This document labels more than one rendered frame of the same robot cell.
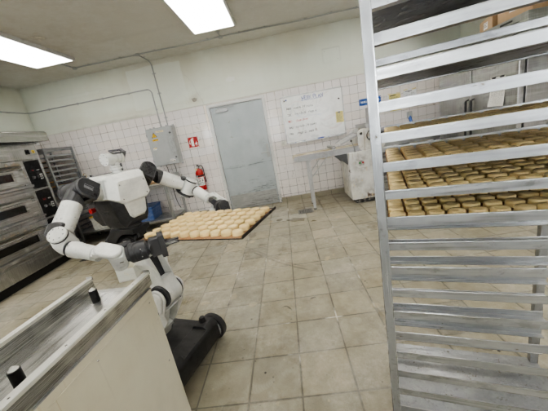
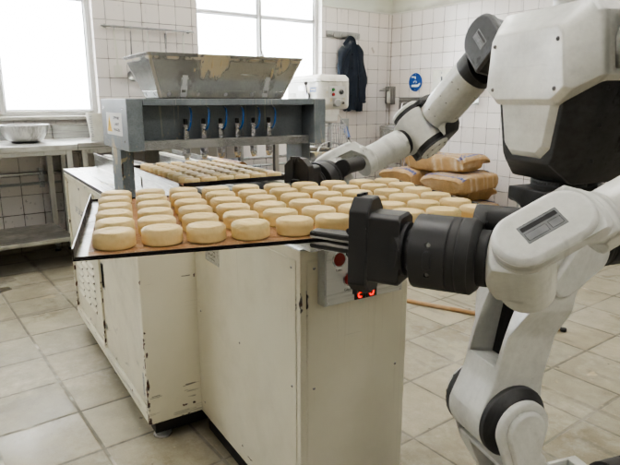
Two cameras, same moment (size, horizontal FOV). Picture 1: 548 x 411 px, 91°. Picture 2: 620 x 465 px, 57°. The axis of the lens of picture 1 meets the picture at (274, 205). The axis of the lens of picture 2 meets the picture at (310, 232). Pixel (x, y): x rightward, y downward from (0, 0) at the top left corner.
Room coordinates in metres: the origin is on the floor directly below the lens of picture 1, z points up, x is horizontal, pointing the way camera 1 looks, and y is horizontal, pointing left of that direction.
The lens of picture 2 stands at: (2.05, -0.21, 1.18)
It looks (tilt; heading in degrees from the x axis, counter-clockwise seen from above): 13 degrees down; 139
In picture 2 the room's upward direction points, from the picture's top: straight up
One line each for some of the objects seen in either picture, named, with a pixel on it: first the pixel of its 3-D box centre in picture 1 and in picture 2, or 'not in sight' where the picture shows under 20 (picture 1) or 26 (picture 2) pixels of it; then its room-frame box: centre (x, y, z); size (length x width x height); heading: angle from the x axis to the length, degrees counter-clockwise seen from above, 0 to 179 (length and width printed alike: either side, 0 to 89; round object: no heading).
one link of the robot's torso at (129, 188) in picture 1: (117, 196); (589, 85); (1.58, 0.89, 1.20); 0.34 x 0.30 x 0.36; 157
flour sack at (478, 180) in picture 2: not in sight; (461, 180); (-0.86, 4.17, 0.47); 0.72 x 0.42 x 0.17; 91
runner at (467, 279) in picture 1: (458, 277); not in sight; (1.09, -0.78, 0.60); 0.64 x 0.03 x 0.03; 67
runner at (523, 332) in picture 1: (458, 326); not in sight; (1.09, -0.78, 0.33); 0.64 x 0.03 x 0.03; 67
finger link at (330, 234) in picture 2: not in sight; (334, 232); (1.55, 0.28, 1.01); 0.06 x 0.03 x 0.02; 22
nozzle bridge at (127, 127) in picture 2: not in sight; (217, 147); (0.28, 0.90, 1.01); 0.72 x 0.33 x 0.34; 81
